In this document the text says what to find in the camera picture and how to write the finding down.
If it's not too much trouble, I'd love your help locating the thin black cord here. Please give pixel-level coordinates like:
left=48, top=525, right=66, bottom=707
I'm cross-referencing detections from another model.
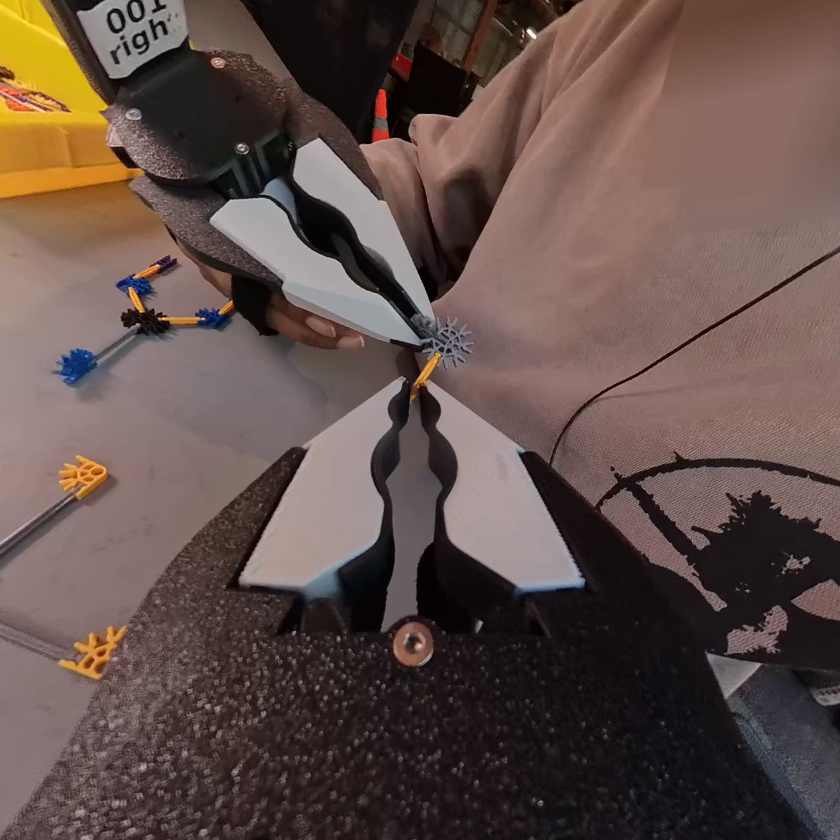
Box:
left=549, top=246, right=840, bottom=468

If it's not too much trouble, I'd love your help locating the grey desk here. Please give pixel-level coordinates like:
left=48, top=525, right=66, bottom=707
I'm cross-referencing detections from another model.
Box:
left=0, top=184, right=427, bottom=815

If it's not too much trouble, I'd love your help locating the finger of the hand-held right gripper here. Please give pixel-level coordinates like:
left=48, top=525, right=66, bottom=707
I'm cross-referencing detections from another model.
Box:
left=290, top=136, right=435, bottom=322
left=209, top=196, right=425, bottom=349

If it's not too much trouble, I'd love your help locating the yellow parts bin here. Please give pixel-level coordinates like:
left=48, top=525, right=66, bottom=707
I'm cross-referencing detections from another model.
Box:
left=0, top=0, right=144, bottom=200

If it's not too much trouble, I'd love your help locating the blue toy connector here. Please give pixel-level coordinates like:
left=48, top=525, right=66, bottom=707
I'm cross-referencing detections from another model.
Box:
left=56, top=348, right=99, bottom=387

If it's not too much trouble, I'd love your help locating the person's right forearm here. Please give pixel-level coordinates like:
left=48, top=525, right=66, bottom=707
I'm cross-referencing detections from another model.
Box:
left=360, top=113, right=532, bottom=299

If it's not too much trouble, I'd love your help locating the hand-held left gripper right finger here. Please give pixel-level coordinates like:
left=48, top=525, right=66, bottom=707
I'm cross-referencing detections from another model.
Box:
left=416, top=382, right=586, bottom=595

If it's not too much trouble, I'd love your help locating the pile of toy parts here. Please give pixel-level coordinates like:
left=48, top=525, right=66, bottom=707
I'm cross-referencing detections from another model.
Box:
left=0, top=66, right=71, bottom=114

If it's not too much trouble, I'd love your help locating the person's right hand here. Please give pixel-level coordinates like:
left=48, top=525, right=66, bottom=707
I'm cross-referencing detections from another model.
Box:
left=264, top=295, right=366, bottom=350

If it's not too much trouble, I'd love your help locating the orange toy rod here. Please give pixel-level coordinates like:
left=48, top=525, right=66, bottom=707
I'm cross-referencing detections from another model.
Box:
left=409, top=353, right=443, bottom=403

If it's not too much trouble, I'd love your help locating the blue yellow toy rod model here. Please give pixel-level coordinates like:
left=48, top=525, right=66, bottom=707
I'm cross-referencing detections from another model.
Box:
left=56, top=256, right=236, bottom=387

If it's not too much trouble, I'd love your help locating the grey toy rod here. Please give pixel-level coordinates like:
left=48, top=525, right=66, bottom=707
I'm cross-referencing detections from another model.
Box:
left=95, top=326, right=142, bottom=362
left=0, top=492, right=78, bottom=560
left=0, top=620, right=80, bottom=662

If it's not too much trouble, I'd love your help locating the yellow toy connector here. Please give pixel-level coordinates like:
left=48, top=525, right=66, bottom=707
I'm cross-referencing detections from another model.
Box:
left=58, top=625, right=127, bottom=681
left=58, top=455, right=109, bottom=501

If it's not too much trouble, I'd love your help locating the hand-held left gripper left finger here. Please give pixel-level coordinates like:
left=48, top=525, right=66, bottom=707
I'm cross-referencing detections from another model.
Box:
left=239, top=377, right=412, bottom=601

